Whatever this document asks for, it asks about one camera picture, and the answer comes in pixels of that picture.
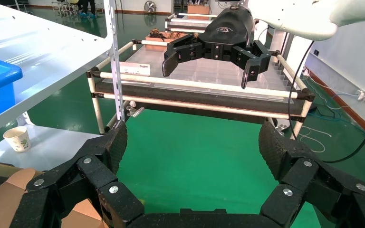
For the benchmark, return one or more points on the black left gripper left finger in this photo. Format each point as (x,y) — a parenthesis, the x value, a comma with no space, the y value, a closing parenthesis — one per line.
(100,176)

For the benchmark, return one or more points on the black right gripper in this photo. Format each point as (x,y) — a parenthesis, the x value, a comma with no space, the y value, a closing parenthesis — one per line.
(226,31)

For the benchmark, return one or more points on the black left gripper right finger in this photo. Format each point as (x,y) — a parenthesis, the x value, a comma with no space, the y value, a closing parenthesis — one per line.
(295,170)

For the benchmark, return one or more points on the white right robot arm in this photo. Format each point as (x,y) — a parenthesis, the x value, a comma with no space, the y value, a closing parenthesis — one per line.
(311,15)

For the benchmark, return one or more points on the wooden crate with parts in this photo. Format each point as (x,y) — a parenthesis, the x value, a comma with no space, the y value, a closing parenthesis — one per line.
(157,34)

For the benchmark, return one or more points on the white labelled box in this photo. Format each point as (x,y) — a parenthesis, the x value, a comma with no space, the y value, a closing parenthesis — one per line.
(135,69)

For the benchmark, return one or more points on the open brown cardboard box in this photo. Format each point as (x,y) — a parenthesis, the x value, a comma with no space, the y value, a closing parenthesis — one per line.
(0,201)

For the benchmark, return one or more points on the clear acrylic sheet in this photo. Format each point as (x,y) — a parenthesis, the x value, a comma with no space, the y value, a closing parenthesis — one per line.
(207,70)

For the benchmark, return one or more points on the brown background carton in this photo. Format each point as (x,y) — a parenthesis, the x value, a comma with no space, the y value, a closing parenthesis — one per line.
(198,11)

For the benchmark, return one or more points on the silver binder clip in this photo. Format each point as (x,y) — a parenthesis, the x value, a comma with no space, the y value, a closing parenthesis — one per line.
(135,110)

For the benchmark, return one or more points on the standing floor fan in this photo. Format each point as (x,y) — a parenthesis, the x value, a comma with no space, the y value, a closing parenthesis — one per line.
(150,6)

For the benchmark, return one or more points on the printed paper cup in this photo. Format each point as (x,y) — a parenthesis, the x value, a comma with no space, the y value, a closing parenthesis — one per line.
(17,140)

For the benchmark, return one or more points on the white metal shelf rack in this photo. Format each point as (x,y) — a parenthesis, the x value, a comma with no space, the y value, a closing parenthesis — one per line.
(44,47)

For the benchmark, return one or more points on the white pipe frame cart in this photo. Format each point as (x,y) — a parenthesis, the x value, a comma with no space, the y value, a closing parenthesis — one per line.
(201,97)

